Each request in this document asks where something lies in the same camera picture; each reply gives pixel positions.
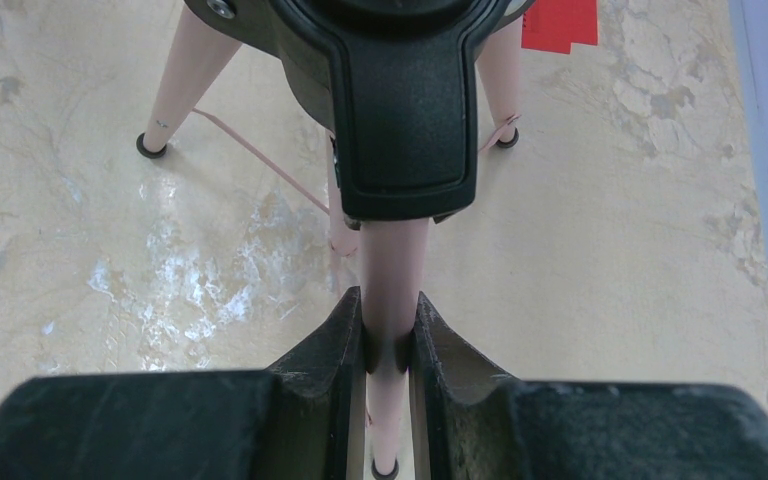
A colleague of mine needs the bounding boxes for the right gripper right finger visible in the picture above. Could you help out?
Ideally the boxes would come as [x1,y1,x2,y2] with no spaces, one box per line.
[410,297,768,479]

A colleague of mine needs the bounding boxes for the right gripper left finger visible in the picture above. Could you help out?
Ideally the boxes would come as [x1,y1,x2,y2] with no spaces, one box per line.
[0,288,366,479]

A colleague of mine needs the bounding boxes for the pink tripod music stand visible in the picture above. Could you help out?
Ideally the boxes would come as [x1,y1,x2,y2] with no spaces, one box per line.
[136,1,528,479]

